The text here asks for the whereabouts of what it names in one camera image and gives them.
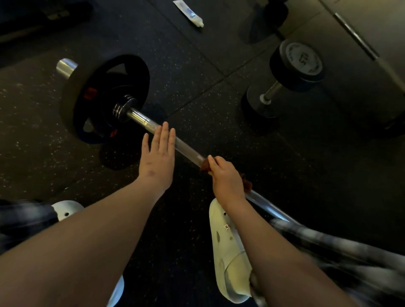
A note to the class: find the white squeeze tube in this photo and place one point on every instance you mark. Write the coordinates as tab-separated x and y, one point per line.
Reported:
189	12

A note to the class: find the black round dumbbell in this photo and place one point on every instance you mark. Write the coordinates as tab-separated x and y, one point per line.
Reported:
296	65

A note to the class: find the person's left plaid trouser leg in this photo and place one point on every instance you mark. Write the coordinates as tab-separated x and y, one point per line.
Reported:
22	221

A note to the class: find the steel barbell bar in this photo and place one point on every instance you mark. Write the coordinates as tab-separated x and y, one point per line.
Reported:
186	149

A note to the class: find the person's left hand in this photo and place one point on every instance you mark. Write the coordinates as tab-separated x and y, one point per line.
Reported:
156	167

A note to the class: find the person's left little finger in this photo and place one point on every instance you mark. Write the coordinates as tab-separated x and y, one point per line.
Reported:
145	146

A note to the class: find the long steel barbell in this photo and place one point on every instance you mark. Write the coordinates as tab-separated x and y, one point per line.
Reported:
357	38

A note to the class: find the person's right thumb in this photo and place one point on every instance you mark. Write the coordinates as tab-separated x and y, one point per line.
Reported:
213	164

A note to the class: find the red cleaning cloth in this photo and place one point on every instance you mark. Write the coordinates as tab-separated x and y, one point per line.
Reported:
247	186

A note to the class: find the person's right plaid trouser leg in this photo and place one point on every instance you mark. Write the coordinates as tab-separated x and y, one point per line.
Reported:
348	259

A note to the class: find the person's left white clog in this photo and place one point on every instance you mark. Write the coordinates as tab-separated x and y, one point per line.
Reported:
66	208

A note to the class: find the person's right white clog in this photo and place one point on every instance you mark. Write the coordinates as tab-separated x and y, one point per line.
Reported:
229	253

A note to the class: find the person's right hand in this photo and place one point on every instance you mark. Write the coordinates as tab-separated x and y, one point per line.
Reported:
226	185

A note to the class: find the person's left forearm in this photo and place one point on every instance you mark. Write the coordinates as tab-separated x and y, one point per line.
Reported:
82	246

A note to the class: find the person's plaid trouser leg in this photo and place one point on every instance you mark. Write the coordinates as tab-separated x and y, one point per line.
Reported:
22	221
348	259

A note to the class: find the small black weight plate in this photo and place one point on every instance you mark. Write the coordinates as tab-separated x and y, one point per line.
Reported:
106	107

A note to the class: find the person's left middle finger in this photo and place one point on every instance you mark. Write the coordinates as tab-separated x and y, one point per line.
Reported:
163	138

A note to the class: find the dark gym equipment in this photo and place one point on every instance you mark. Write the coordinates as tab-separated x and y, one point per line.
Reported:
38	17

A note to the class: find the person's right forearm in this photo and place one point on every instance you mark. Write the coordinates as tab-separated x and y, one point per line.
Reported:
278	259

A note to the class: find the large black weight plate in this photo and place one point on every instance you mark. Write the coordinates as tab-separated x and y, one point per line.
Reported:
76	104

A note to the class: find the person's white clog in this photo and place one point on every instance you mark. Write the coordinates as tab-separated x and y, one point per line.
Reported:
229	253
66	208

